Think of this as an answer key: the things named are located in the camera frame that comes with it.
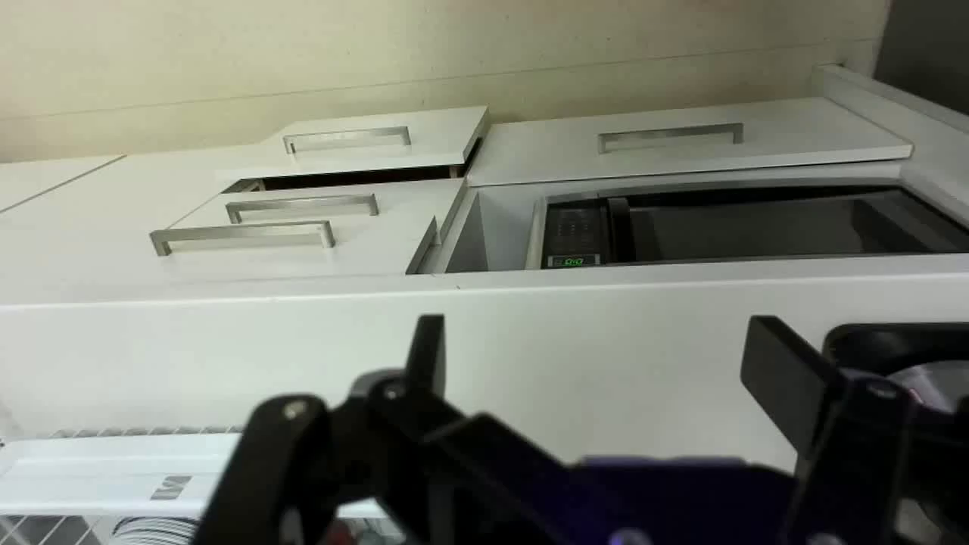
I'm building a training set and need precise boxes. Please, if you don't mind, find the black built-in microwave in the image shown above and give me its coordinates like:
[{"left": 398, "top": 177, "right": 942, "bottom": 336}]
[{"left": 526, "top": 180, "right": 969, "bottom": 271}]

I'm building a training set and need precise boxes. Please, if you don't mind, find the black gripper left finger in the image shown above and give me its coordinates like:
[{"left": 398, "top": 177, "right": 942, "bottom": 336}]
[{"left": 190, "top": 311, "right": 583, "bottom": 545}]

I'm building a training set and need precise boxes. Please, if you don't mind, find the white drawer with steel handle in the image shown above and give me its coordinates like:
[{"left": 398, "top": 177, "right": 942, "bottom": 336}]
[
  {"left": 214, "top": 103, "right": 490, "bottom": 190},
  {"left": 149, "top": 214, "right": 448, "bottom": 281},
  {"left": 214, "top": 177, "right": 466, "bottom": 229}
]

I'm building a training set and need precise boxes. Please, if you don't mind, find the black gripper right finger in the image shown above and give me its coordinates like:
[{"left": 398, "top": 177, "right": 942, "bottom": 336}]
[{"left": 739, "top": 311, "right": 969, "bottom": 545}]

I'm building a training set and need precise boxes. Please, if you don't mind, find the white base cabinet door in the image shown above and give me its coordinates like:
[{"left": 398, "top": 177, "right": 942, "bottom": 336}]
[
  {"left": 0, "top": 151, "right": 126, "bottom": 216},
  {"left": 0, "top": 148, "right": 229, "bottom": 304}
]

